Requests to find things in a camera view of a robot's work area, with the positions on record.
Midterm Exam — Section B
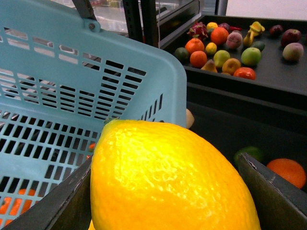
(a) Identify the black shelf tray near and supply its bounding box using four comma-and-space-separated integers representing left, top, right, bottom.
186, 82, 307, 192

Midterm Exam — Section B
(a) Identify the green lime upper centre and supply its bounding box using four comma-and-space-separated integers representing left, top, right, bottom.
234, 146, 264, 167

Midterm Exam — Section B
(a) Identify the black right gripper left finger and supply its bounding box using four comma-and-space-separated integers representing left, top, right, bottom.
4, 158, 92, 230

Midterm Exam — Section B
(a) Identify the black shelf upright post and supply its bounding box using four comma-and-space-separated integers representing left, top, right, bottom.
122, 0, 159, 47

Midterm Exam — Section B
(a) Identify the small orange tangerine centre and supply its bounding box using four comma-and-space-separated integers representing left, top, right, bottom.
267, 158, 307, 189

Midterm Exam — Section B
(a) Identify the pile of fruit far shelf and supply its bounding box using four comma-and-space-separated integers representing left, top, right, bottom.
173, 21, 265, 80

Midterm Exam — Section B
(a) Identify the orange at far left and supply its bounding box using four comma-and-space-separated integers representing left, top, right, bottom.
0, 189, 36, 226

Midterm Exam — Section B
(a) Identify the large teal shopping basket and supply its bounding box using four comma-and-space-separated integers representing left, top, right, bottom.
0, 0, 188, 227

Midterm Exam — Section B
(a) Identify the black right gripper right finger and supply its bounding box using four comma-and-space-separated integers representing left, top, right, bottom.
238, 153, 307, 230

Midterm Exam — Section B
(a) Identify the yellow lemon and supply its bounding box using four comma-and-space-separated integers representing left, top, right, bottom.
90, 119, 260, 230

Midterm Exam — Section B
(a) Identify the orange persimmon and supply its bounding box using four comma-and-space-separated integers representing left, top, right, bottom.
86, 143, 96, 159

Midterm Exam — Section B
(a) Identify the white pear upper left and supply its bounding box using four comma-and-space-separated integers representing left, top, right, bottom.
186, 109, 195, 129

